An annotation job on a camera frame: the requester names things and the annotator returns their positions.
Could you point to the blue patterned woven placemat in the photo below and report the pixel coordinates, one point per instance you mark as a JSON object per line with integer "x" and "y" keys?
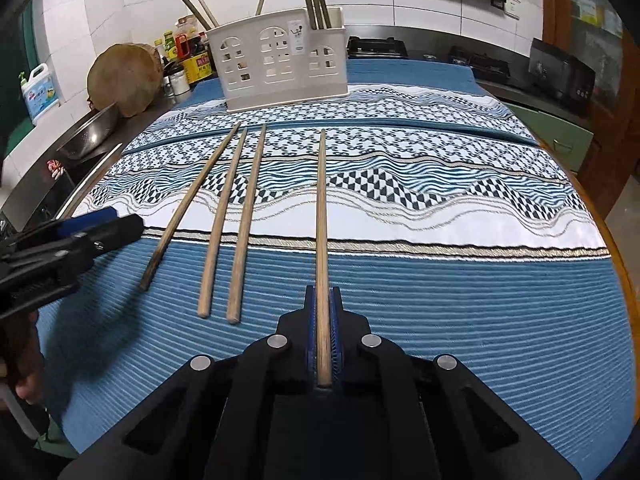
{"x": 400, "y": 105}
{"x": 450, "y": 285}

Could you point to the black gas stove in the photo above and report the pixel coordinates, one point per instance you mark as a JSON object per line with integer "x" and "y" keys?
{"x": 380, "y": 47}

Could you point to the dark-tipped wooden chopstick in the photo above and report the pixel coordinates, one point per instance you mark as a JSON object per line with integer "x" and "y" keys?
{"x": 192, "y": 205}

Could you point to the person's left hand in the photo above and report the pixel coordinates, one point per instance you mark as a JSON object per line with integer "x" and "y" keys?
{"x": 25, "y": 360}

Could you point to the group of condiment bottles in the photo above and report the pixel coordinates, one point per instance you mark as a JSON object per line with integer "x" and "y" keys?
{"x": 192, "y": 62}

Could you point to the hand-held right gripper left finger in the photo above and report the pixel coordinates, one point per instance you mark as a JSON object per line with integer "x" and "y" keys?
{"x": 310, "y": 320}

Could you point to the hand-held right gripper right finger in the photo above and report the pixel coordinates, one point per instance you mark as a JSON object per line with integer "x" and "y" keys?
{"x": 336, "y": 320}

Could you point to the black countertop appliance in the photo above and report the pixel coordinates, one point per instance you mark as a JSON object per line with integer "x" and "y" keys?
{"x": 562, "y": 77}

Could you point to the metal colander bowl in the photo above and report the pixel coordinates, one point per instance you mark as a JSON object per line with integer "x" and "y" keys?
{"x": 92, "y": 130}

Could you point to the green cabinet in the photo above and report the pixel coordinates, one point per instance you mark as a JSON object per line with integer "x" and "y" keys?
{"x": 550, "y": 130}

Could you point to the white wall socket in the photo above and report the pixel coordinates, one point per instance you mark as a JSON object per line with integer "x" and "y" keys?
{"x": 512, "y": 6}

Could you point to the round wooden cutting board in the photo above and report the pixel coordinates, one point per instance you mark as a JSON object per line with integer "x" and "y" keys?
{"x": 125, "y": 80}

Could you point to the white detergent bottle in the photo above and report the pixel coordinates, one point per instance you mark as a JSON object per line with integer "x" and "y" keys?
{"x": 41, "y": 97}

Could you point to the white plastic utensil holder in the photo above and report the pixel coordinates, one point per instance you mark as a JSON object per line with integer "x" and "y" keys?
{"x": 250, "y": 85}

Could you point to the wooden glass-door cabinet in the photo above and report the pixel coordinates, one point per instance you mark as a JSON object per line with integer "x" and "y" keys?
{"x": 600, "y": 60}

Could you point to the small red white figurine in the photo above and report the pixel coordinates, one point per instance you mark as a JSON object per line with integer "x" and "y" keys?
{"x": 54, "y": 167}

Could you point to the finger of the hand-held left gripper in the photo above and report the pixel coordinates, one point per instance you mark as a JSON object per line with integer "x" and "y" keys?
{"x": 85, "y": 222}
{"x": 117, "y": 232}

